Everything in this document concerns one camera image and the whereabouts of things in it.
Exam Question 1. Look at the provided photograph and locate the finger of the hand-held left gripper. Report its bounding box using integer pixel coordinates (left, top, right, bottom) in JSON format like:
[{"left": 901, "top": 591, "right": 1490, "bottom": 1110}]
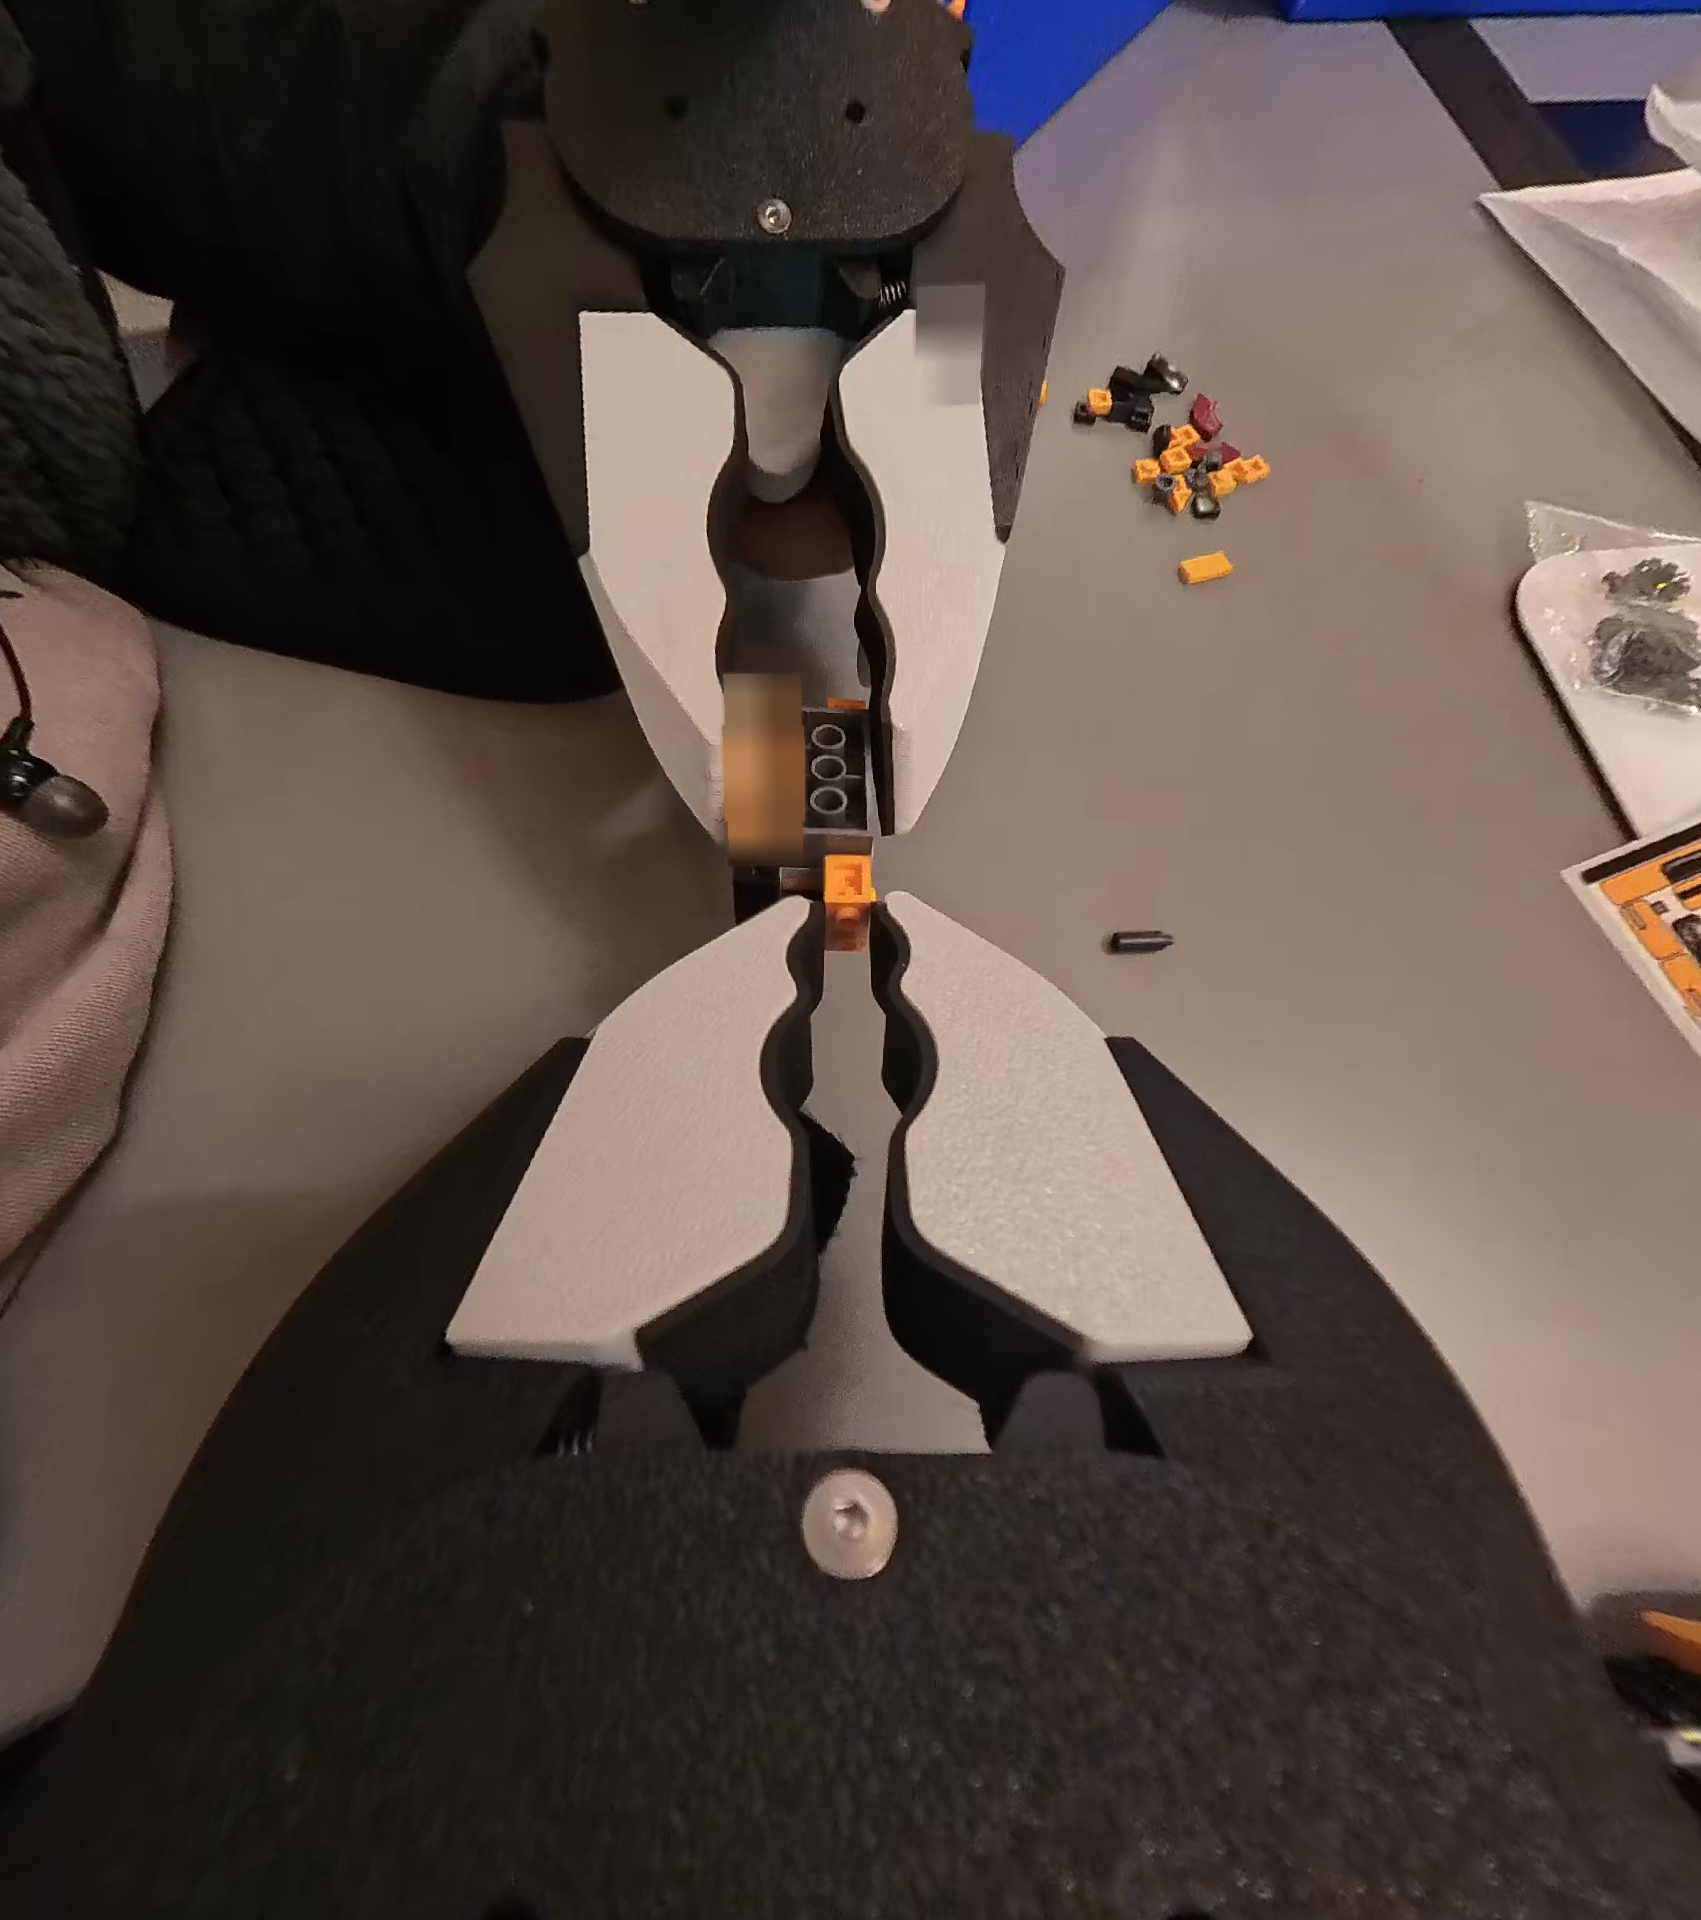
[
  {"left": 822, "top": 306, "right": 1012, "bottom": 840},
  {"left": 576, "top": 306, "right": 757, "bottom": 846}
]

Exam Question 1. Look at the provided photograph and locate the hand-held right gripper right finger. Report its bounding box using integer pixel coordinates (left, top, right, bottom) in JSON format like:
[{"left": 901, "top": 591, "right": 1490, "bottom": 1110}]
[{"left": 873, "top": 890, "right": 1256, "bottom": 1405}]

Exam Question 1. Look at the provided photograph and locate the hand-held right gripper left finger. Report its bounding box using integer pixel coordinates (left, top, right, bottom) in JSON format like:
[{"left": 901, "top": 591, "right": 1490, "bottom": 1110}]
[{"left": 442, "top": 893, "right": 828, "bottom": 1374}]

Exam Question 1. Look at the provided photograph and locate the orange lego car section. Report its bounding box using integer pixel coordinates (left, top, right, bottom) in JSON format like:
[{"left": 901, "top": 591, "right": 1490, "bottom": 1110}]
[{"left": 731, "top": 695, "right": 883, "bottom": 918}]

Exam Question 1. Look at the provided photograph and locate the pile of small lego pieces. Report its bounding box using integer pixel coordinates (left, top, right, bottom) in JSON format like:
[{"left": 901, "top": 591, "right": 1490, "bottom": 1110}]
[{"left": 1073, "top": 353, "right": 1272, "bottom": 522}]

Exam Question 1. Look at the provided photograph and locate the person's left hand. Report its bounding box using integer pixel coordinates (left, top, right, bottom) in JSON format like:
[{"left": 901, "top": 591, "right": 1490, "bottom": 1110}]
[{"left": 727, "top": 495, "right": 859, "bottom": 585}]

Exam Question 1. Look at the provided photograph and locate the blue plastic bin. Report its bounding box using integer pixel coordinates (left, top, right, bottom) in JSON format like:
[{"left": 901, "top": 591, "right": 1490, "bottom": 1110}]
[{"left": 962, "top": 0, "right": 1177, "bottom": 145}]

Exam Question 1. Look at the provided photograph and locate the beige sweatshirt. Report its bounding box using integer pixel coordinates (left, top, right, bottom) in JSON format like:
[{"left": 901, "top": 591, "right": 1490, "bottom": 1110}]
[{"left": 0, "top": 465, "right": 176, "bottom": 1429}]

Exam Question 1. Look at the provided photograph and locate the black earbud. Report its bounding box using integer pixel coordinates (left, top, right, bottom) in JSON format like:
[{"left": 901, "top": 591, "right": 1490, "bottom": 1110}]
[{"left": 0, "top": 503, "right": 114, "bottom": 842}]

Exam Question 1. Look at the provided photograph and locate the clear bag of black parts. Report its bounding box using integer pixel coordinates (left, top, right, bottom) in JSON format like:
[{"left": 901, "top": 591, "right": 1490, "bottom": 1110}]
[{"left": 1525, "top": 503, "right": 1701, "bottom": 727}]

